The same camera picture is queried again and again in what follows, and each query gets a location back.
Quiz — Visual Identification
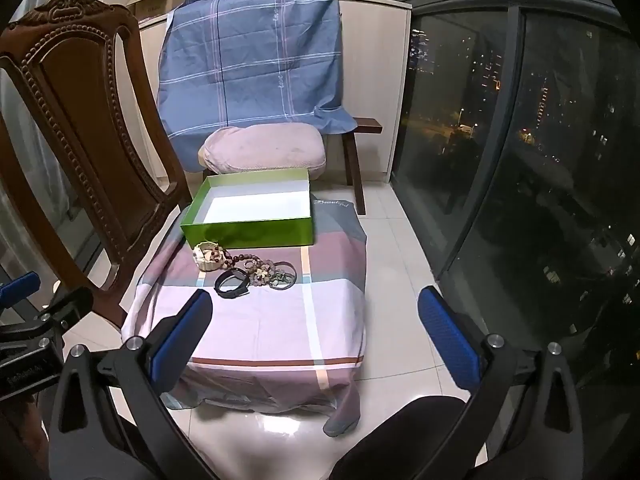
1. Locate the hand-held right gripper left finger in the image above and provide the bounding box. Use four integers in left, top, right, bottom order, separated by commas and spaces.
47, 289, 221, 480

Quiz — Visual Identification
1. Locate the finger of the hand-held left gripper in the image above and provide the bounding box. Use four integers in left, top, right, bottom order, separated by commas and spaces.
0, 287, 94, 347
0, 272, 42, 311

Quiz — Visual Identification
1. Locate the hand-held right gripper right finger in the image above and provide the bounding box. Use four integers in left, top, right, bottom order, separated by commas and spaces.
417, 286, 583, 480

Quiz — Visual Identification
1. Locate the black wristband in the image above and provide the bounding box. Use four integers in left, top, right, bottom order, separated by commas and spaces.
214, 269, 251, 299

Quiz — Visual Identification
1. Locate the cream shell bracelet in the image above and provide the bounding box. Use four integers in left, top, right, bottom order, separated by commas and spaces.
194, 241, 224, 273

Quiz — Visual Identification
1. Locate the brown wooden bead bracelet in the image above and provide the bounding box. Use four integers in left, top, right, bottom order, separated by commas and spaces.
232, 252, 266, 274

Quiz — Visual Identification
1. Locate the silver bangle with charms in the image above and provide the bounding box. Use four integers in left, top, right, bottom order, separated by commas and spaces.
252, 266, 299, 292

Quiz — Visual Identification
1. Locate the green cardboard box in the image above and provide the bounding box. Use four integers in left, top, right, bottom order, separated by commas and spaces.
180, 168, 316, 249

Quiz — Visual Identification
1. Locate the pink bead bracelet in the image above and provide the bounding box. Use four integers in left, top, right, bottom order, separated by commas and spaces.
260, 259, 297, 281

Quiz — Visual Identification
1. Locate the pink striped table cloth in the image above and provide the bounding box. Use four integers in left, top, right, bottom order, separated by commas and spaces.
121, 187, 368, 436

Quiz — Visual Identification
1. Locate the carved wooden chair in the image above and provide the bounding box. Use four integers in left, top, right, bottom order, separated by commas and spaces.
0, 0, 193, 331

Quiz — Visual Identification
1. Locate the pink cushion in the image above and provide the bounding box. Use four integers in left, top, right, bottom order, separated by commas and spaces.
197, 123, 327, 181

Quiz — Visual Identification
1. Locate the dark wooden armchair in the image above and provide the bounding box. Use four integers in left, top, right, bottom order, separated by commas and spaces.
320, 117, 383, 216

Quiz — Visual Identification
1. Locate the glass window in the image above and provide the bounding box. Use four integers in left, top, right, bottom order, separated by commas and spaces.
387, 0, 640, 411

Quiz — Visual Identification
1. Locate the blue plaid cloth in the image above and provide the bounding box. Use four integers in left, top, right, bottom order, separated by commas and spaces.
156, 0, 358, 143

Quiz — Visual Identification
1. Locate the brown cardboard carton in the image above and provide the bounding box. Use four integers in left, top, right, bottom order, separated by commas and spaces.
125, 0, 176, 23

